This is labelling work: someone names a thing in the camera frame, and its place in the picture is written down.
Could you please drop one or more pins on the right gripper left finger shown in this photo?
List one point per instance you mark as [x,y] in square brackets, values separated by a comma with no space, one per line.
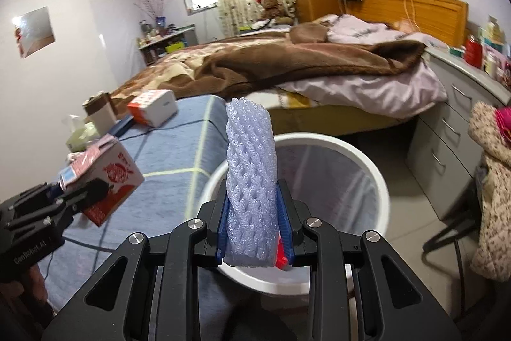
[148,285]

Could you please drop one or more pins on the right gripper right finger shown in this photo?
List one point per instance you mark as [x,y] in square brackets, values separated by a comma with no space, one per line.
[392,303]

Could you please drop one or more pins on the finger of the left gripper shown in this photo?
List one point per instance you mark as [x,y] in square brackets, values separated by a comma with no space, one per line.
[29,201]
[67,205]

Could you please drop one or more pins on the strawberry milk carton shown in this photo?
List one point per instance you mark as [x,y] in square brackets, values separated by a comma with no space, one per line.
[109,161]

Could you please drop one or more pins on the lilac foam fruit net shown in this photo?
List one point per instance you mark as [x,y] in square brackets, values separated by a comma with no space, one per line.
[252,225]

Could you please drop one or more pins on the white round trash bin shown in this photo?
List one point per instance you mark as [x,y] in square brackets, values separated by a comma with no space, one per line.
[340,185]

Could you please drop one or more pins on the person's left hand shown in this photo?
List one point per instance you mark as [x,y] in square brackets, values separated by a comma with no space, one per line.
[31,282]

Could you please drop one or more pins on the yellow tissue pack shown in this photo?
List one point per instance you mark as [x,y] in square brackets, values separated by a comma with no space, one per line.
[82,133]

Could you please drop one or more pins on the dark blue glasses case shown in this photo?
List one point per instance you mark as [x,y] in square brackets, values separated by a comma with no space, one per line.
[122,126]

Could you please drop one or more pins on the brown white tumbler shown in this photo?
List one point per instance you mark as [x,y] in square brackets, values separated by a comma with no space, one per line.
[100,112]

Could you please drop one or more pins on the orange white box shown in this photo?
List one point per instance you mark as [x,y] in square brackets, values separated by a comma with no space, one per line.
[154,107]

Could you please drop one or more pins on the grey drawer cabinet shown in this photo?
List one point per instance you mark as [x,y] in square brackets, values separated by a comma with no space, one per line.
[442,157]

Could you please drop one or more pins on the cluttered side shelf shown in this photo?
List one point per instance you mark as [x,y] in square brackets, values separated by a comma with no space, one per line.
[159,46]

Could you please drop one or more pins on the pink duvet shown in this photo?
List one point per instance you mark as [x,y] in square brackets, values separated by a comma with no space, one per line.
[400,97]

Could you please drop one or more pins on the floral padded jacket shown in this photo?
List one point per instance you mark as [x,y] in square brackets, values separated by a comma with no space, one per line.
[490,128]

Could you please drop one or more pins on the purple branch bouquet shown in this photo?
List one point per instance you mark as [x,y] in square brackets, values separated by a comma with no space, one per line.
[159,13]

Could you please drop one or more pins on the brown fleece blanket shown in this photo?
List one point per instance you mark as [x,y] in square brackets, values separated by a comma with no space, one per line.
[236,67]

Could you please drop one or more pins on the red jar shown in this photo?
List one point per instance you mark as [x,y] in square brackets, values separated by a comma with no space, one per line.
[473,52]

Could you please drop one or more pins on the wooden headboard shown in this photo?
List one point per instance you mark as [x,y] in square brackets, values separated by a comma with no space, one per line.
[445,20]

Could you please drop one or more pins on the brown teddy bear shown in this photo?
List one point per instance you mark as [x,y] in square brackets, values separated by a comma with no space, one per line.
[274,11]

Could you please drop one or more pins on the wall mirror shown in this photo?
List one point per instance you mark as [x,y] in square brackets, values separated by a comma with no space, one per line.
[33,31]

